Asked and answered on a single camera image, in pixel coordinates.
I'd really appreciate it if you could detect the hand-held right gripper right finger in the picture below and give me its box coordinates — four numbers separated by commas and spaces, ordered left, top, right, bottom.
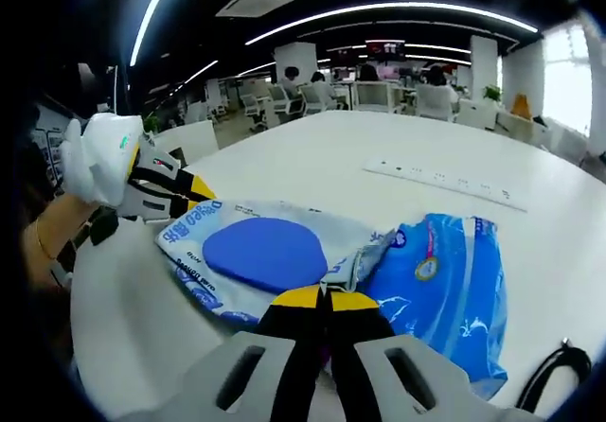
326, 292, 526, 422

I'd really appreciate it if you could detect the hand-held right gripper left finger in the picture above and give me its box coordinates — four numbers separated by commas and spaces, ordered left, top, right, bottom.
117, 285, 328, 422

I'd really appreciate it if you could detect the wet wipes pack blue lid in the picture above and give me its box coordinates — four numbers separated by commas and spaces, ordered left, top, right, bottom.
155, 198, 394, 328

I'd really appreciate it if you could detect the blue tissue pack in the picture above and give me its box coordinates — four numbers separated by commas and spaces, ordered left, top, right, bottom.
352, 212, 508, 400

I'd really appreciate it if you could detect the black cable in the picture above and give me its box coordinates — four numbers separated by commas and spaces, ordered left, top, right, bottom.
515, 339, 593, 413

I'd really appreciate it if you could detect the long ceiling light strip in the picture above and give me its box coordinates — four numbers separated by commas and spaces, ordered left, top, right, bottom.
130, 0, 181, 67

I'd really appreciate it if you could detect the white power strip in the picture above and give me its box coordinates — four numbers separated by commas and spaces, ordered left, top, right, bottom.
363, 156, 529, 214

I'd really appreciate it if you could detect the ceiling air conditioner vent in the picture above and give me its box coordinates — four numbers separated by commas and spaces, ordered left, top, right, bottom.
215, 0, 295, 19

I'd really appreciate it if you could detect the row of white office chairs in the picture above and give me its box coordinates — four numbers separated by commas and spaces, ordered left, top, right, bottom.
239, 80, 460, 132

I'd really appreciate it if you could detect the curved ceiling light strip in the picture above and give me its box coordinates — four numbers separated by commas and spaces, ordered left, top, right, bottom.
244, 1, 540, 47

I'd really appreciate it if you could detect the narrow bright window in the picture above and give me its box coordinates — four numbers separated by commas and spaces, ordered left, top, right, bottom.
542, 24, 593, 132

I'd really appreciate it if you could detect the thin gold bracelet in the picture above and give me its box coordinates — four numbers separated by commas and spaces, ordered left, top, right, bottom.
34, 220, 59, 261

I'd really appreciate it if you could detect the wall screen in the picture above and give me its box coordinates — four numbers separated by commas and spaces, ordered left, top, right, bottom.
365, 39, 407, 59

